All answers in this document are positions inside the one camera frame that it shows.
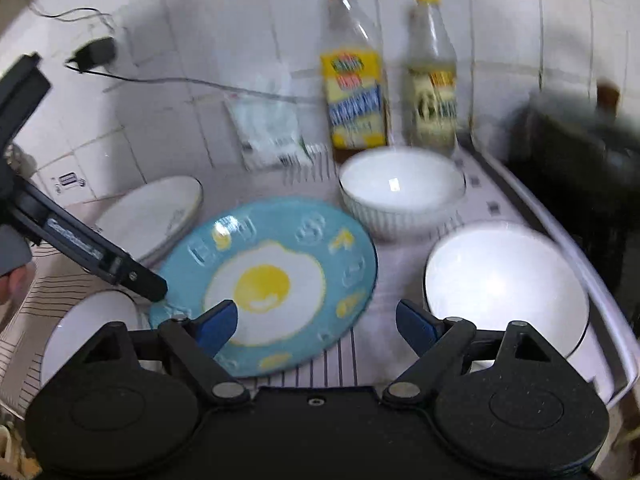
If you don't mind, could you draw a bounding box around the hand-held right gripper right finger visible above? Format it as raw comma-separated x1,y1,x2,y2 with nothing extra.
382,299,556,407

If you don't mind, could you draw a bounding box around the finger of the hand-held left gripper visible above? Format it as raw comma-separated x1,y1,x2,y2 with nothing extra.
99,248,170,304

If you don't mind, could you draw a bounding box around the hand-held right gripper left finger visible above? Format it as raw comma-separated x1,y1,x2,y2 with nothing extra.
79,299,251,407

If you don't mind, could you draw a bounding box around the white bowl with black rim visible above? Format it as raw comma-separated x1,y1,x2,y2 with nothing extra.
424,221,591,361
40,290,151,391

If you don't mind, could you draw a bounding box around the white ribbed bowl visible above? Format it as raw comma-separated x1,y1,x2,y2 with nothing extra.
338,147,467,242

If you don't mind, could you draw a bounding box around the blue fried egg plate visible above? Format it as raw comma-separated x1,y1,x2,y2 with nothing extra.
148,197,378,380

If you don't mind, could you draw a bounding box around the person's left hand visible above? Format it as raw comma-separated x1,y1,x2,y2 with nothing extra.
0,264,34,307

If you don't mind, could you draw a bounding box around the striped table mat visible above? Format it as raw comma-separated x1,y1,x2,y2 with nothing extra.
0,145,551,396

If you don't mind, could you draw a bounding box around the white plate with dark rim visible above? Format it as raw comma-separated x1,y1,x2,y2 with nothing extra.
92,175,204,267

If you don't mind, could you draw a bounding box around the black charger plug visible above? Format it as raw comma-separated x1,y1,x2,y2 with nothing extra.
65,36,119,73

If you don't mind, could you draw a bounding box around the white plastic bag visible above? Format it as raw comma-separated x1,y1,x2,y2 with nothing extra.
222,77,313,171

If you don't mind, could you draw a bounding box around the black wok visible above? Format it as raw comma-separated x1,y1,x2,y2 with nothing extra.
505,105,640,286

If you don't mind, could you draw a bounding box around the oil bottle with brown cap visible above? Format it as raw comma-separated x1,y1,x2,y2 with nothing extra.
320,0,391,163

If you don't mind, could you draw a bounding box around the clear bottle with yellow cap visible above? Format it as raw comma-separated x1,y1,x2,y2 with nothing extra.
406,0,460,158

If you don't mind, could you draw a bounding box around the glass wok lid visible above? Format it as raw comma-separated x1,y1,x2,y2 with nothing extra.
530,80,640,161

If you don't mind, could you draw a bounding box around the black charger cable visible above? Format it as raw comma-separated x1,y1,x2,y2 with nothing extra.
65,62,301,106

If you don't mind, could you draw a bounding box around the thin black cable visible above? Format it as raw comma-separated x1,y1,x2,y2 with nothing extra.
27,2,118,41

